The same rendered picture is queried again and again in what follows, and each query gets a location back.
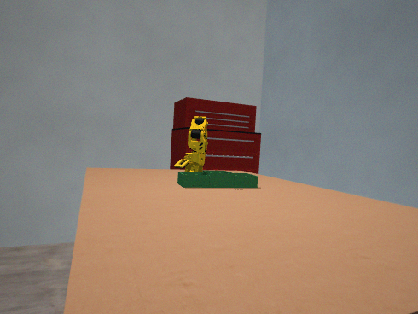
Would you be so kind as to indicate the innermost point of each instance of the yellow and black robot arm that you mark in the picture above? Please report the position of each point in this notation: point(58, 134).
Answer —
point(198, 131)

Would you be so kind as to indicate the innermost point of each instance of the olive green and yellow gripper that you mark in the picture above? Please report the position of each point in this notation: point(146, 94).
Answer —
point(191, 159)

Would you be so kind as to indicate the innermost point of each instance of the green rack of three bins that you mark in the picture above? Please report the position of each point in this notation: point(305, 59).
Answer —
point(217, 179)

